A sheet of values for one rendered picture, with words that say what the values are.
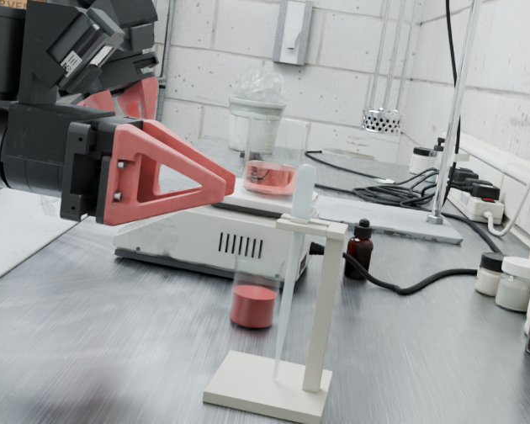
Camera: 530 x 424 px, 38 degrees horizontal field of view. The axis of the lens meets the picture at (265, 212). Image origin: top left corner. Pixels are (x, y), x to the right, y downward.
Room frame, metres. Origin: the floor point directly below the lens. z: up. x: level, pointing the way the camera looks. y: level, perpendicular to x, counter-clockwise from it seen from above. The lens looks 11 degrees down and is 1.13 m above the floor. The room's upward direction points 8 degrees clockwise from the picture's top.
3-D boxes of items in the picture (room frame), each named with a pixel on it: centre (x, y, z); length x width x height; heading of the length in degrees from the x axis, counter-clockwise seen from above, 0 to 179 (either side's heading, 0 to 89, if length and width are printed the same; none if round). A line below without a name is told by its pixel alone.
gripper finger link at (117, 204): (0.53, 0.07, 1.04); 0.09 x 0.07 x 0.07; 82
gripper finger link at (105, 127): (0.53, 0.07, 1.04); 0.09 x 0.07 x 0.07; 82
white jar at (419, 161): (1.93, -0.38, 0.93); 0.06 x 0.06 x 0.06
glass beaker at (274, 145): (0.82, 0.00, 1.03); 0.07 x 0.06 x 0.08; 118
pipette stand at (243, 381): (0.51, -0.02, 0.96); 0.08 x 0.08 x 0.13; 81
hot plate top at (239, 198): (0.83, 0.01, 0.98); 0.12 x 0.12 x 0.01; 80
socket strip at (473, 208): (1.54, -0.39, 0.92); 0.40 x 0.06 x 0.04; 179
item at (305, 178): (0.51, -0.02, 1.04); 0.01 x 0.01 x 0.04; 81
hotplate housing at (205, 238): (0.83, 0.04, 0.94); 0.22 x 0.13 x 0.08; 80
